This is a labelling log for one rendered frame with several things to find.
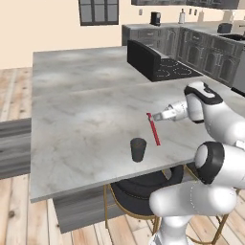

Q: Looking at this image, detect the black coffee machine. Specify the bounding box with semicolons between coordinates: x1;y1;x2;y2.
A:
149;11;163;28

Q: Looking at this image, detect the black hob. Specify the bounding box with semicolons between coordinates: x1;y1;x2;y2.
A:
126;38;204;83

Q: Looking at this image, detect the dark framed window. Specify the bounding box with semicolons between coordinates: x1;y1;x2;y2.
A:
78;0;121;27

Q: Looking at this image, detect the grey base cupboard run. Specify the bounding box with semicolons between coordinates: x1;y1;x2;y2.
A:
121;23;245;94

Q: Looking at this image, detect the white paper towel roll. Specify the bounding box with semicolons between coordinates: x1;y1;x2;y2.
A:
178;8;187;25

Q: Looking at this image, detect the black stool with gold legs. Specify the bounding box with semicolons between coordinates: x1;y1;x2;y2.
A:
102;163;232;245

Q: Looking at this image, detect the dark glass cup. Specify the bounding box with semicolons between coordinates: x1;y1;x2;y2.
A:
129;137;148;164

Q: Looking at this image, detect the grey island cabinet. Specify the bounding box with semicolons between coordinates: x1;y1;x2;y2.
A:
52;186;117;234

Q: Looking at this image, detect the grey wall cupboard run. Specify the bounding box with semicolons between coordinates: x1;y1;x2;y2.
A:
130;0;241;11

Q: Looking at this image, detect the dark grey toaster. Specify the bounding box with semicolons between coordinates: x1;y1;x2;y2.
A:
216;22;234;34

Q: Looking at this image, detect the black sink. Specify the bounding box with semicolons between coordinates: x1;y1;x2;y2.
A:
219;33;245;42

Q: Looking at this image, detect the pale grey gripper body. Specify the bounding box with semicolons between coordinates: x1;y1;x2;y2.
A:
151;106;175;123

